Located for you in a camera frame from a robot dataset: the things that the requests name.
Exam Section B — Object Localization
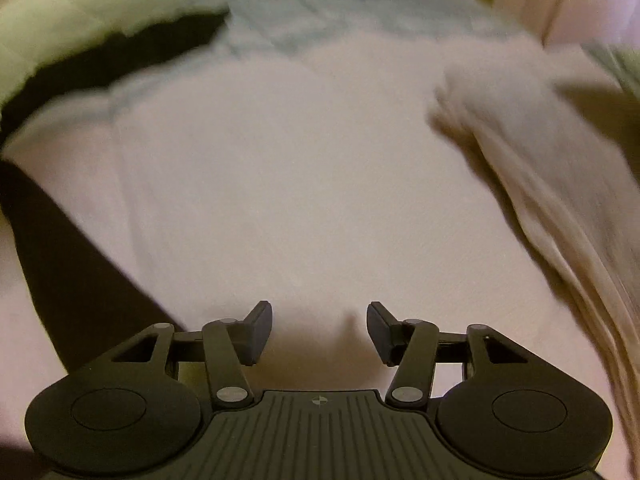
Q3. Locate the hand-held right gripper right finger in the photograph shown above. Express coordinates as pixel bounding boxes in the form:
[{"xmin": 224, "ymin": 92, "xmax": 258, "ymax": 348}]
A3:
[{"xmin": 366, "ymin": 301, "xmax": 536, "ymax": 408}]

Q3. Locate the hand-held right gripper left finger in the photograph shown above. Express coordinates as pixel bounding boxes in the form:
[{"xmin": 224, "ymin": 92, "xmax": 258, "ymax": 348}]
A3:
[{"xmin": 107, "ymin": 300, "xmax": 275, "ymax": 408}]

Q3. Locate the folded beige blanket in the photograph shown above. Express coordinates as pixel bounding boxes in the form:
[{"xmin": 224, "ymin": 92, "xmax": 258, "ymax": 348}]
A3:
[{"xmin": 425, "ymin": 44, "xmax": 640, "ymax": 438}]

